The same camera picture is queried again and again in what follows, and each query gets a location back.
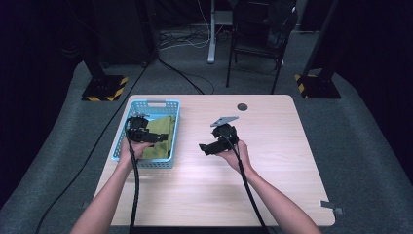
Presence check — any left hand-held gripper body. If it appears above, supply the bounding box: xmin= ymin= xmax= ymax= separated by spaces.
xmin=125 ymin=112 xmax=154 ymax=144

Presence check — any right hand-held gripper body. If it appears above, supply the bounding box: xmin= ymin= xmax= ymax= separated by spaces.
xmin=209 ymin=115 xmax=241 ymax=152

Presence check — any green t-shirt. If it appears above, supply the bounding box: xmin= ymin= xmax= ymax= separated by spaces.
xmin=141 ymin=115 xmax=177 ymax=160

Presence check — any blue plastic basket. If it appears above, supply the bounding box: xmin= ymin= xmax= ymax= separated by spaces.
xmin=111 ymin=98 xmax=181 ymax=170

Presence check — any person's left hand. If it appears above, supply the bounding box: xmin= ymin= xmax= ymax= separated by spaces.
xmin=118 ymin=137 xmax=155 ymax=165

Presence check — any person's right hand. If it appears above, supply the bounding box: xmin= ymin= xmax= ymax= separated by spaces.
xmin=214 ymin=139 xmax=254 ymax=176

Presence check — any black stand with striped base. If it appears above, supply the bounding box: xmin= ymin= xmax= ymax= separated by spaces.
xmin=66 ymin=0 xmax=130 ymax=102
xmin=294 ymin=0 xmax=342 ymax=99

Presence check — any white desk leg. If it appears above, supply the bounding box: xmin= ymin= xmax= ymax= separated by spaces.
xmin=206 ymin=0 xmax=218 ymax=64

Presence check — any black chair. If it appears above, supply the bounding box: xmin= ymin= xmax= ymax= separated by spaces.
xmin=225 ymin=0 xmax=299 ymax=96

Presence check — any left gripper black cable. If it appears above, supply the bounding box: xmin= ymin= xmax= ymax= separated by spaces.
xmin=124 ymin=116 xmax=141 ymax=234

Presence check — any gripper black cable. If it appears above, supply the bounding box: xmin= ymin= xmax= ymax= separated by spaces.
xmin=219 ymin=132 xmax=271 ymax=234
xmin=124 ymin=116 xmax=141 ymax=234

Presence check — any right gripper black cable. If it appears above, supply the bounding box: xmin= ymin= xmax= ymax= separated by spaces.
xmin=219 ymin=132 xmax=271 ymax=234

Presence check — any long black floor cable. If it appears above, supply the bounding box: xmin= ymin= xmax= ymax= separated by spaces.
xmin=34 ymin=62 xmax=151 ymax=234

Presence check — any short black floor cable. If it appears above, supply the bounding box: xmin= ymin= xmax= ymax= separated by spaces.
xmin=157 ymin=57 xmax=216 ymax=96

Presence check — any tangle of floor cables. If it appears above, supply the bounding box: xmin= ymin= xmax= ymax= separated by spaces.
xmin=158 ymin=27 xmax=212 ymax=53

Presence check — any grey table edge bracket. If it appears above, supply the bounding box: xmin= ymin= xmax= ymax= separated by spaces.
xmin=319 ymin=200 xmax=344 ymax=215

